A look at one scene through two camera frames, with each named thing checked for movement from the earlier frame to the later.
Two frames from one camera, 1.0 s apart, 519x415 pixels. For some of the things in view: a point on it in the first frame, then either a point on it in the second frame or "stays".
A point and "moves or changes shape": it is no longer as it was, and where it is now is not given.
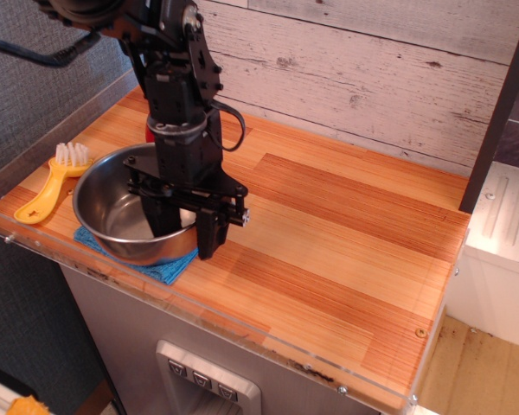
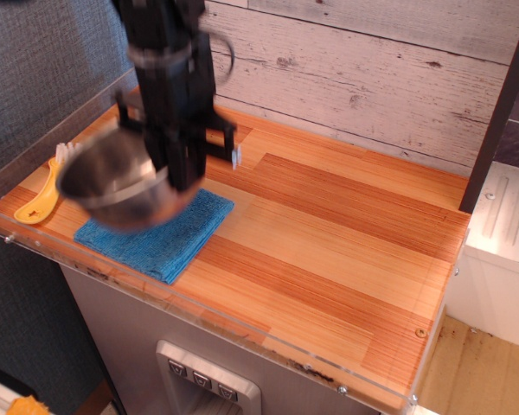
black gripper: [189, 174] -> [176, 102]
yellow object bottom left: [28, 405] stays
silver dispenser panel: [195, 386] stays
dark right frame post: [495, 138] stays
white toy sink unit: [494, 284] stays
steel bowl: [112, 214] moves or changes shape
